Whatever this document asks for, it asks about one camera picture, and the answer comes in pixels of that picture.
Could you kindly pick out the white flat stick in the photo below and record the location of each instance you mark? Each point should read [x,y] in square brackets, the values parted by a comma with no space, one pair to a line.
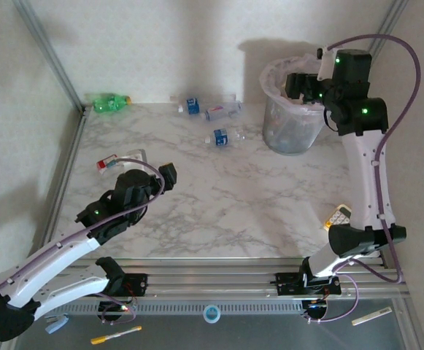
[372,316]

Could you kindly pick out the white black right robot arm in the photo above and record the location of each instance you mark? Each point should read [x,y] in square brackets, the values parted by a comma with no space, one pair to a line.
[368,175]

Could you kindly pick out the aluminium frame post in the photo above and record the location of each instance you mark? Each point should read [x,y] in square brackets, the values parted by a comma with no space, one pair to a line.
[47,47]
[390,22]

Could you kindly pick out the grey translucent waste bin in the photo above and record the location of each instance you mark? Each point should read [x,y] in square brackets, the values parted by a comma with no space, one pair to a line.
[288,138]

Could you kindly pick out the clear bottle red blue label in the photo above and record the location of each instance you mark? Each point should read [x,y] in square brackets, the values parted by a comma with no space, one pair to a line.
[219,110]

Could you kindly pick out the slotted metal strip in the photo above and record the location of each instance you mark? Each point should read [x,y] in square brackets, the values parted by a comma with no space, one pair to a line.
[168,308]

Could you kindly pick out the yellow pen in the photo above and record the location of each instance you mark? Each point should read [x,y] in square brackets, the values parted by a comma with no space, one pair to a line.
[116,334]

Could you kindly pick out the aluminium table side rail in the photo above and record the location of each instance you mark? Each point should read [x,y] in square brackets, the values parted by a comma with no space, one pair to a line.
[66,175]

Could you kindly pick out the clear plastic bin liner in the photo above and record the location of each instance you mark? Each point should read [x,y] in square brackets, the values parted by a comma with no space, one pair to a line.
[270,78]

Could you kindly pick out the yellow calculator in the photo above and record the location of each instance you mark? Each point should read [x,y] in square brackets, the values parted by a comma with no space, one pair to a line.
[337,217]

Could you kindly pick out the green plastic bottle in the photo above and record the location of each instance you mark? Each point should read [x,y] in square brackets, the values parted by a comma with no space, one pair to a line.
[107,104]

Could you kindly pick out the blue label plastic bottle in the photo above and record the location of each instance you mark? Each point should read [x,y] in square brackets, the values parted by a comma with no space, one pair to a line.
[220,138]
[192,105]

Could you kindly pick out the red white label plastic bottle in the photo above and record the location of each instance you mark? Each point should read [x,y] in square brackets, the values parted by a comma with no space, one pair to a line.
[106,163]

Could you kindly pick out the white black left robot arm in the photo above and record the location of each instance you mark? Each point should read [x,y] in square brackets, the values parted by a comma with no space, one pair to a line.
[58,255]

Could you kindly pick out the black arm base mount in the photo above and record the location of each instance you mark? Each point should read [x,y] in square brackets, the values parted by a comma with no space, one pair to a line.
[288,284]
[138,284]

